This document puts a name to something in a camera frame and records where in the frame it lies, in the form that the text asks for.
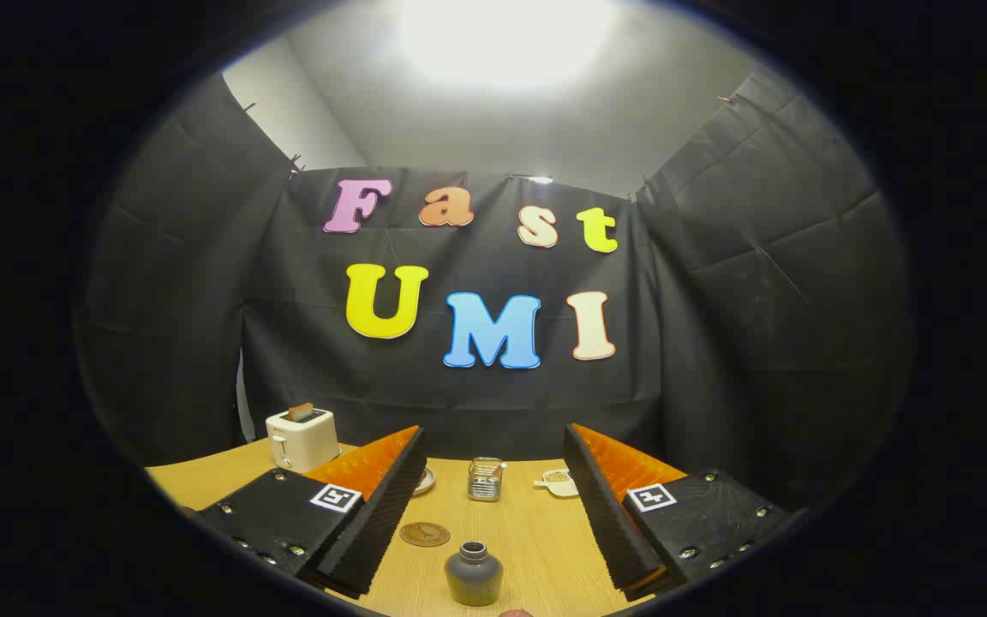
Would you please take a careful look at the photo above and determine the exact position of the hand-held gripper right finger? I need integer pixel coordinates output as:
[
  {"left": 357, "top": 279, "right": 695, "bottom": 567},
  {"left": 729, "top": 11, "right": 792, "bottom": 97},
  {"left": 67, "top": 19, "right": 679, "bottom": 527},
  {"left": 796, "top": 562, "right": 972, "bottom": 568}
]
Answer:
[{"left": 563, "top": 422, "right": 794, "bottom": 602}]

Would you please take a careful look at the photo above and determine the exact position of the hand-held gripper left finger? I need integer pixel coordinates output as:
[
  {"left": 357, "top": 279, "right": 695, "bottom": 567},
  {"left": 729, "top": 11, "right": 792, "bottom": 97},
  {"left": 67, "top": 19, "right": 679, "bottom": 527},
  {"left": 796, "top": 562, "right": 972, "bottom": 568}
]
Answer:
[{"left": 189, "top": 424, "right": 428, "bottom": 599}]

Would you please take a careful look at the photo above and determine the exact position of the round brown coaster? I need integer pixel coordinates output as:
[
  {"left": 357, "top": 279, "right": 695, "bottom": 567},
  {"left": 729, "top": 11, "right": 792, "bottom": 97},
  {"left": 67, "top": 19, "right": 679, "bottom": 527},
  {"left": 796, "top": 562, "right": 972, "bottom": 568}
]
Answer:
[{"left": 399, "top": 522, "right": 451, "bottom": 548}]

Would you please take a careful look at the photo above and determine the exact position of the silver juice bottle green label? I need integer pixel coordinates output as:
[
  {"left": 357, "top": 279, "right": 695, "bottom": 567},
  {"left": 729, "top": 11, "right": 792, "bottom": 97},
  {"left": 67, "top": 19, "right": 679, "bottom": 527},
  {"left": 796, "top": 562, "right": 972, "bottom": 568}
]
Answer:
[{"left": 445, "top": 542, "right": 504, "bottom": 607}]

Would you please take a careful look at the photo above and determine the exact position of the white divided condiment dish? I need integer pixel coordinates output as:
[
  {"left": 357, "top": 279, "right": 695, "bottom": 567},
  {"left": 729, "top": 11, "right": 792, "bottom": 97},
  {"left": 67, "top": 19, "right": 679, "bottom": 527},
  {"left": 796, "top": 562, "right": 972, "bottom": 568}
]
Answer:
[{"left": 533, "top": 469, "right": 580, "bottom": 498}]

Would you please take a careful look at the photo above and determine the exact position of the wooden table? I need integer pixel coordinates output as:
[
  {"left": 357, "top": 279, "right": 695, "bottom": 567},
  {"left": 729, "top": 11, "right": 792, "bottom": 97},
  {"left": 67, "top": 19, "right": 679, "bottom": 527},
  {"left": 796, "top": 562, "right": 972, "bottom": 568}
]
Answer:
[{"left": 147, "top": 439, "right": 691, "bottom": 617}]

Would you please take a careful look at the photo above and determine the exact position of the white toaster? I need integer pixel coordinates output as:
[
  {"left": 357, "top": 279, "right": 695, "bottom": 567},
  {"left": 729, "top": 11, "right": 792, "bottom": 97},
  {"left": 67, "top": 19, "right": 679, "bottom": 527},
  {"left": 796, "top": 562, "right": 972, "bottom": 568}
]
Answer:
[{"left": 266, "top": 409, "right": 342, "bottom": 474}]

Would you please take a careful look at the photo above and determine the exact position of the black backdrop cloth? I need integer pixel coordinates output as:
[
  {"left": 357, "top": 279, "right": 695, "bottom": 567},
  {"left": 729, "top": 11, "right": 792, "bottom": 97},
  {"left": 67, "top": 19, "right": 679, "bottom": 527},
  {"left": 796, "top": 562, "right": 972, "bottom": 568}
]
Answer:
[{"left": 74, "top": 64, "right": 914, "bottom": 515}]

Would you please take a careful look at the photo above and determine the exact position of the metal wire holder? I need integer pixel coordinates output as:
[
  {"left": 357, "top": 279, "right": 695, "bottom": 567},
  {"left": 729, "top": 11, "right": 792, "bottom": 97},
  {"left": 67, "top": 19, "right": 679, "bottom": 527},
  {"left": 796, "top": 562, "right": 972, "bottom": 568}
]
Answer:
[{"left": 468, "top": 458, "right": 505, "bottom": 502}]

